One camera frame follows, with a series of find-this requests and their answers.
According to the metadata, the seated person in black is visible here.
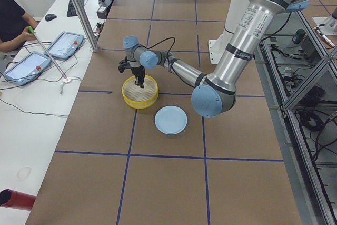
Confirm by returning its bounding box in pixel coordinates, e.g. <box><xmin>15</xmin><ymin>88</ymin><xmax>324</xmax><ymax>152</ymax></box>
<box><xmin>1</xmin><ymin>0</ymin><xmax>38</xmax><ymax>53</ymax></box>

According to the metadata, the black camera cable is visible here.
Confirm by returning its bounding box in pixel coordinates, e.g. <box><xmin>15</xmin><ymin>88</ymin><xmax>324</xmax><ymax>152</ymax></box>
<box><xmin>146</xmin><ymin>37</ymin><xmax>176</xmax><ymax>64</ymax></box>

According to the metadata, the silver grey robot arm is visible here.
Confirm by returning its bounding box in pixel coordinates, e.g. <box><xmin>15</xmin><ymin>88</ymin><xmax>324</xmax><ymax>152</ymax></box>
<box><xmin>118</xmin><ymin>0</ymin><xmax>309</xmax><ymax>118</ymax></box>

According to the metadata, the metal rod green handle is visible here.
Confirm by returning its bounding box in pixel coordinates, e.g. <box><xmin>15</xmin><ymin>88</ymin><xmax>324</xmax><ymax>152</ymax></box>
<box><xmin>28</xmin><ymin>26</ymin><xmax>70</xmax><ymax>83</ymax></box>

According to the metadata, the black keyboard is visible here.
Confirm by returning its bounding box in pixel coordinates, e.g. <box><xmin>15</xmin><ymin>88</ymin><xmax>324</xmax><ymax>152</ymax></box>
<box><xmin>66</xmin><ymin>0</ymin><xmax>86</xmax><ymax>17</ymax></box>

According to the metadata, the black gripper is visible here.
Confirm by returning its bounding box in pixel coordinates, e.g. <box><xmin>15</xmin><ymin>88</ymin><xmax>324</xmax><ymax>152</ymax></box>
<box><xmin>131</xmin><ymin>66</ymin><xmax>145</xmax><ymax>89</ymax></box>

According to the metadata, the aluminium frame post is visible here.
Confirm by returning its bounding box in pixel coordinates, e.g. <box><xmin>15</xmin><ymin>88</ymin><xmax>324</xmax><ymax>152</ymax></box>
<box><xmin>72</xmin><ymin>0</ymin><xmax>98</xmax><ymax>52</ymax></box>

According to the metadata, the yellow rimmed bamboo steamer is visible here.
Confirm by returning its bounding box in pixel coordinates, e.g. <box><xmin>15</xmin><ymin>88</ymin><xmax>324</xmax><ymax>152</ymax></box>
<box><xmin>122</xmin><ymin>75</ymin><xmax>158</xmax><ymax>109</ymax></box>

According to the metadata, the near blue teach pendant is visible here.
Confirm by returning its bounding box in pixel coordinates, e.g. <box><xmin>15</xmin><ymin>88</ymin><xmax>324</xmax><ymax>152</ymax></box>
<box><xmin>3</xmin><ymin>51</ymin><xmax>51</xmax><ymax>85</ymax></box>

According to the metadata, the black computer mouse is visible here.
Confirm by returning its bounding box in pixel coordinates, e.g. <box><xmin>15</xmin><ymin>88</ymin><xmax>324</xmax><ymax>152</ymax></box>
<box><xmin>45</xmin><ymin>14</ymin><xmax>57</xmax><ymax>22</ymax></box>

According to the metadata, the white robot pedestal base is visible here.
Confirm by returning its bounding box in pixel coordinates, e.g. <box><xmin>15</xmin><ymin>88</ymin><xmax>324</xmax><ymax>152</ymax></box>
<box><xmin>209</xmin><ymin>0</ymin><xmax>249</xmax><ymax>64</ymax></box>

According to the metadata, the blue teach pendant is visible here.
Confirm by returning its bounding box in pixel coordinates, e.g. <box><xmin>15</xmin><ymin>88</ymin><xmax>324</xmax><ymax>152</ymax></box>
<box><xmin>48</xmin><ymin>31</ymin><xmax>84</xmax><ymax>60</ymax></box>
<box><xmin>3</xmin><ymin>51</ymin><xmax>51</xmax><ymax>85</ymax></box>

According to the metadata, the black power box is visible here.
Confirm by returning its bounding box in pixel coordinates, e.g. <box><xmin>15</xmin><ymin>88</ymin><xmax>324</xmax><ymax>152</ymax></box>
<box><xmin>96</xmin><ymin>0</ymin><xmax>113</xmax><ymax>19</ymax></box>

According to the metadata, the far blue teach pendant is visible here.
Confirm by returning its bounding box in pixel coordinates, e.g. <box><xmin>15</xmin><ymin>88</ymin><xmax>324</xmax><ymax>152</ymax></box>
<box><xmin>48</xmin><ymin>31</ymin><xmax>84</xmax><ymax>60</ymax></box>

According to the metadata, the light blue plate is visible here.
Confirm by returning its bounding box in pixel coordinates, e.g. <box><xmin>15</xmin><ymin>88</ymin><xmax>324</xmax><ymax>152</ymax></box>
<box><xmin>154</xmin><ymin>105</ymin><xmax>187</xmax><ymax>135</ymax></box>

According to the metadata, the red cylinder tube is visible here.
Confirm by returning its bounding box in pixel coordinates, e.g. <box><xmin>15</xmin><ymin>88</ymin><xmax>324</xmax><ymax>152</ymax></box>
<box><xmin>1</xmin><ymin>189</ymin><xmax>36</xmax><ymax>211</ymax></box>

